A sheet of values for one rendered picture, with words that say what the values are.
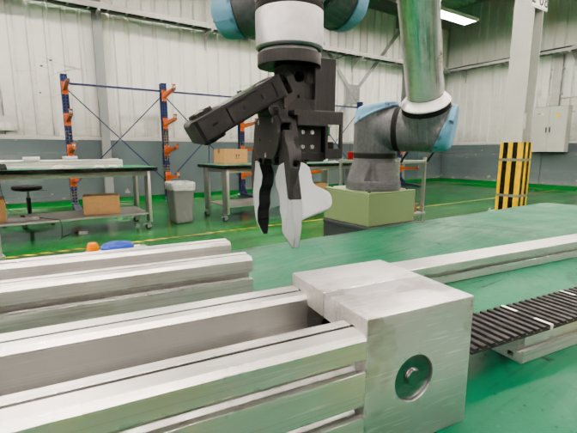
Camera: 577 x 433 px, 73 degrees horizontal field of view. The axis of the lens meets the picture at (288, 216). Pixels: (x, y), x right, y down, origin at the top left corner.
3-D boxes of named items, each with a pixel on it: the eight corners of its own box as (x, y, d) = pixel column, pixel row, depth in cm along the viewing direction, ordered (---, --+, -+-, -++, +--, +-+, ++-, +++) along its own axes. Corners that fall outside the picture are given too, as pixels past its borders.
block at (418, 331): (361, 344, 39) (364, 253, 37) (464, 420, 28) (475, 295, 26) (279, 366, 35) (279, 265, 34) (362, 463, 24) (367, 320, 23)
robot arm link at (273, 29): (271, -4, 38) (243, 21, 45) (271, 45, 38) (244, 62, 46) (337, 8, 41) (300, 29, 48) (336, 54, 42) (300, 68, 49)
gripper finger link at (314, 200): (345, 240, 42) (331, 158, 43) (295, 246, 39) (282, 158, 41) (331, 244, 45) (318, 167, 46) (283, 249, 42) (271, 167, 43)
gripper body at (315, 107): (343, 165, 44) (346, 52, 42) (274, 166, 40) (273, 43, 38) (311, 162, 51) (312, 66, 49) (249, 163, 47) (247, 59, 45)
